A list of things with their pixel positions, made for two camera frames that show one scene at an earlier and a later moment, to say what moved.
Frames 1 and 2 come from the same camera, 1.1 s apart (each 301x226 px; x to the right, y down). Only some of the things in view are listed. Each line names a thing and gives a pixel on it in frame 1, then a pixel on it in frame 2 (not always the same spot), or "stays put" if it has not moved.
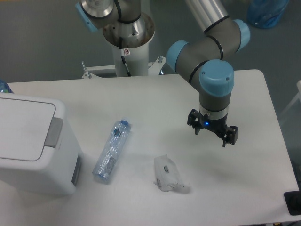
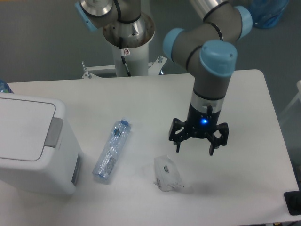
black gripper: [217, 125] to [200, 125]
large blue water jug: [266, 13] stays put
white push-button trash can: [39, 152] stays put
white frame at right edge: [298, 94] stays put
